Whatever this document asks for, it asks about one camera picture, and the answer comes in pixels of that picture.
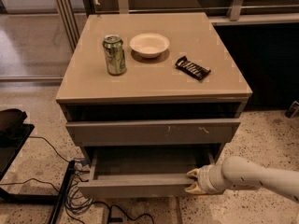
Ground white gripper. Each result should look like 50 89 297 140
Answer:
185 165 225 194

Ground grey drawer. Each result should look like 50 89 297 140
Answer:
78 146 217 199
66 119 240 147

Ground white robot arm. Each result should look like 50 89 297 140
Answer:
184 156 299 203

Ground grey top drawer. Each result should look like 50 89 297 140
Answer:
66 119 240 147

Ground grey drawer cabinet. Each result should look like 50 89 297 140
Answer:
55 12 253 173

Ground black snack bar wrapper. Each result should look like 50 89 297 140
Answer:
175 56 211 81

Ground dark object on floor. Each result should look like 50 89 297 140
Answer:
285 101 299 119

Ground white bowl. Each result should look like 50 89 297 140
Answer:
129 33 170 59

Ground green soda can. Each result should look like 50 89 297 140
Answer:
102 35 126 76

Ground black metal stand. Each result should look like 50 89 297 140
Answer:
0 108 76 224

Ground black coiled cable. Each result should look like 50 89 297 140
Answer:
0 135 155 224

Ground metal railing frame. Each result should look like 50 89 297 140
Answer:
54 0 299 47

